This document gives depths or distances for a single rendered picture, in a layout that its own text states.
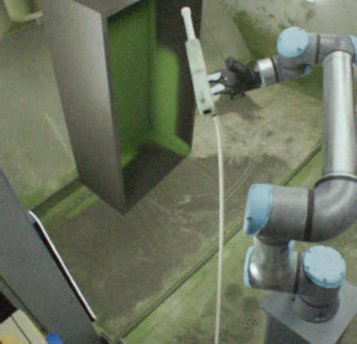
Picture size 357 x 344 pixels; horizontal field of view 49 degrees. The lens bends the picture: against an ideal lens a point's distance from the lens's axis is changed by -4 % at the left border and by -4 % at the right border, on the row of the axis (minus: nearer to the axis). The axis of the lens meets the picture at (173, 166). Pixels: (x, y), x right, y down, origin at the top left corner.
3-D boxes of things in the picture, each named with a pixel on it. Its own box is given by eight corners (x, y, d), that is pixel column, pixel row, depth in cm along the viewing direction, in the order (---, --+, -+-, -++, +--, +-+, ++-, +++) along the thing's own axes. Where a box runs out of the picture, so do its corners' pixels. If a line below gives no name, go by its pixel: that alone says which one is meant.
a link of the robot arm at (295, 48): (317, 25, 113) (314, 45, 124) (277, 24, 116) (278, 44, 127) (315, 53, 111) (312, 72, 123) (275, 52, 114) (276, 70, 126)
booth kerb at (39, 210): (9, 240, 268) (2, 229, 259) (9, 239, 269) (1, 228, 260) (253, 70, 390) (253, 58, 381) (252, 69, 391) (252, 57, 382)
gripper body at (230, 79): (229, 101, 138) (263, 91, 135) (225, 87, 130) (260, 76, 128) (224, 84, 141) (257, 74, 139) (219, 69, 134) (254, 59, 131)
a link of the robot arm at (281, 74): (304, 40, 125) (303, 54, 135) (267, 51, 128) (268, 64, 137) (314, 65, 123) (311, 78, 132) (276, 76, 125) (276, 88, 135)
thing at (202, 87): (226, 139, 142) (211, 103, 122) (213, 142, 143) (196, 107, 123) (204, 41, 165) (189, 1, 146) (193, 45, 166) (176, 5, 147)
